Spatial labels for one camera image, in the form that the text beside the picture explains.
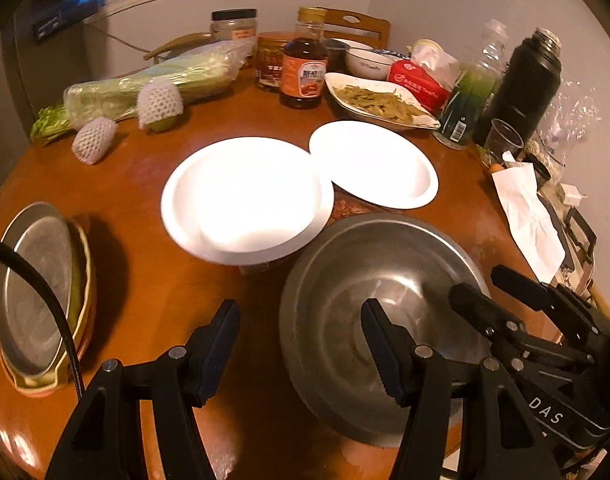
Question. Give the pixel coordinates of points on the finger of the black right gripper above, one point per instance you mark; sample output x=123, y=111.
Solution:
x=535, y=295
x=482, y=313

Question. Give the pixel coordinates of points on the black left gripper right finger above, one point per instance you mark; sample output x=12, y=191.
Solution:
x=500, y=437

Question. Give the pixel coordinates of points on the large steel bowl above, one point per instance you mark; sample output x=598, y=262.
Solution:
x=363, y=295

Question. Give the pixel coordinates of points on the large white bowl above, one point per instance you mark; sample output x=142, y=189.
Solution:
x=246, y=201

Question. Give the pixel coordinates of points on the white paper napkin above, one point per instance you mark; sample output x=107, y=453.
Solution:
x=528, y=220

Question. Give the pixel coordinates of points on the clear drinking glass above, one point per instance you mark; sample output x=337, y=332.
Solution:
x=502, y=138

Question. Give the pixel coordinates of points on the small white plate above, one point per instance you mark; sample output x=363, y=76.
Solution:
x=374, y=164

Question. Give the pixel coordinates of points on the green liquid plastic bottle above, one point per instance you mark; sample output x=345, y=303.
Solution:
x=480, y=73

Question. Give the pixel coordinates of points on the black thermos flask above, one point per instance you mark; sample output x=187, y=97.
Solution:
x=532, y=79

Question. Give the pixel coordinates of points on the red tissue pack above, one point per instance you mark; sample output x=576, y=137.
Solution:
x=429, y=73

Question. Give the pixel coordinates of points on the white dish of vegetables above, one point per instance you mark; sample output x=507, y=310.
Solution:
x=379, y=102

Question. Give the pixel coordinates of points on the white ceramic rice bowl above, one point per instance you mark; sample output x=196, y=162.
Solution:
x=368, y=64

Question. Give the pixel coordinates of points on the small foam-netted fruit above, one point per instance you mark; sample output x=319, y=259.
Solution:
x=93, y=140

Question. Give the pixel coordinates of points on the dark sauce bottle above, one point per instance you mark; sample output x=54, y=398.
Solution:
x=305, y=60

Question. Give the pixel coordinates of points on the large foam-netted fruit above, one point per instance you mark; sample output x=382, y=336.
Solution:
x=159, y=105

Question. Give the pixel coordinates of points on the orange lid pickle jar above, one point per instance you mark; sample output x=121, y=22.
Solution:
x=269, y=58

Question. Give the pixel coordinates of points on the curved wooden chair back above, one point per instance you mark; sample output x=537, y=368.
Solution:
x=196, y=39

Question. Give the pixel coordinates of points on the black lid glass jar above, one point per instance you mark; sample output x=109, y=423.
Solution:
x=233, y=24

